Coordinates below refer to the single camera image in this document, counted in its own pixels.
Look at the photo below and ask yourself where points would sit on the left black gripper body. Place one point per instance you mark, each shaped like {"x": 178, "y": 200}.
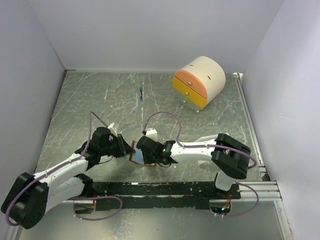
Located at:
{"x": 112, "y": 147}

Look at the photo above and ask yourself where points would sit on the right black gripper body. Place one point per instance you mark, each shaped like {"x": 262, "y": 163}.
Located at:
{"x": 149, "y": 159}

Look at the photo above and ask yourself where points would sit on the brown leather card holder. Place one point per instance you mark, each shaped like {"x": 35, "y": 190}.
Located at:
{"x": 137, "y": 157}

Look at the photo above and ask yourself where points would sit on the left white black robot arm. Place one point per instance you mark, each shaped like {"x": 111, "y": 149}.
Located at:
{"x": 32, "y": 195}

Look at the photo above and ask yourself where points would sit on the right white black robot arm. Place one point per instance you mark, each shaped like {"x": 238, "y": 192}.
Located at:
{"x": 228, "y": 154}

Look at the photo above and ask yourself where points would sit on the white plastic card tray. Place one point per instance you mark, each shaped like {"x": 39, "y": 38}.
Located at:
{"x": 204, "y": 162}

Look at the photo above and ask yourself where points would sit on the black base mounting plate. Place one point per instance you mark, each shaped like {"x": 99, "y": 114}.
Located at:
{"x": 149, "y": 195}

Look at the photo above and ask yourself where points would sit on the blue mark on table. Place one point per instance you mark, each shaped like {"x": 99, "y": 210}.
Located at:
{"x": 141, "y": 92}

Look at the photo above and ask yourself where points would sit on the cream mini drawer cabinet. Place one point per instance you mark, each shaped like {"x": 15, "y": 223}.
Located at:
{"x": 199, "y": 82}

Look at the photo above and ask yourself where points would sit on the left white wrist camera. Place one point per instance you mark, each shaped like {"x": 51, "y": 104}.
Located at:
{"x": 114, "y": 127}

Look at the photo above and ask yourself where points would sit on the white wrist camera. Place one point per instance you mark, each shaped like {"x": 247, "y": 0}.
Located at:
{"x": 152, "y": 134}
{"x": 114, "y": 127}

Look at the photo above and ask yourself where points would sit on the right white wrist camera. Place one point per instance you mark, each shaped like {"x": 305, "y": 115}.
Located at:
{"x": 152, "y": 134}

